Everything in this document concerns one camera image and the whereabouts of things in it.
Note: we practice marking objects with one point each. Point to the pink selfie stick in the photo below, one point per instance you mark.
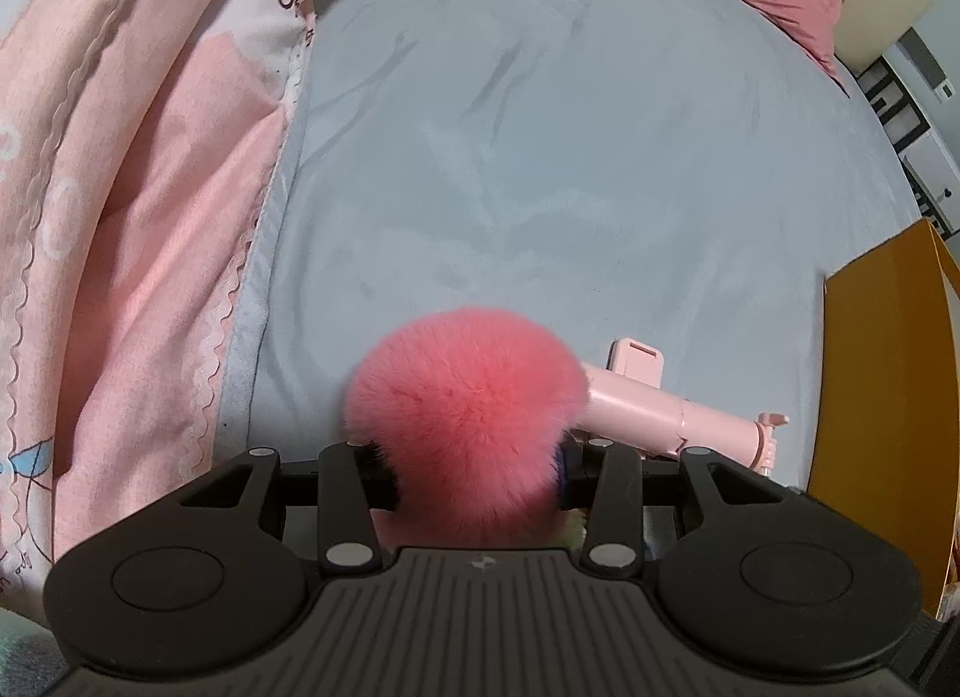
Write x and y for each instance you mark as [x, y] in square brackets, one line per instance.
[660, 416]

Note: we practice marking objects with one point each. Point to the grey bed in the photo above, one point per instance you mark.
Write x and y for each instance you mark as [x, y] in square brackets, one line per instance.
[562, 180]

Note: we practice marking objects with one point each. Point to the white drawer nightstand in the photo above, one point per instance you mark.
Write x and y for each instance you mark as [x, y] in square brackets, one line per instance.
[922, 150]

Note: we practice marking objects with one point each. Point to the pink printed quilt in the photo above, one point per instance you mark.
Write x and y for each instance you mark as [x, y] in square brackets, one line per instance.
[135, 217]

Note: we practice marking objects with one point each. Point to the orange cardboard box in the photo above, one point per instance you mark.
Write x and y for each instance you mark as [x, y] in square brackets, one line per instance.
[877, 382]

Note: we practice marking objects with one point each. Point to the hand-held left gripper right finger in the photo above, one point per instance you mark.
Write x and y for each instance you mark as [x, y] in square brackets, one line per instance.
[562, 476]

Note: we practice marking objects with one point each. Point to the pink fluffy pompom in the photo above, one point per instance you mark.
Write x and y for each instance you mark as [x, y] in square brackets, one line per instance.
[465, 404]

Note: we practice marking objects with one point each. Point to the grey wall control panel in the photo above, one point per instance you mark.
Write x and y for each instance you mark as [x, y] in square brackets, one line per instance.
[934, 71]

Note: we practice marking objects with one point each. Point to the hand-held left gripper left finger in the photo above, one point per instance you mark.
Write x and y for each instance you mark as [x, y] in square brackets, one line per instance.
[345, 472]

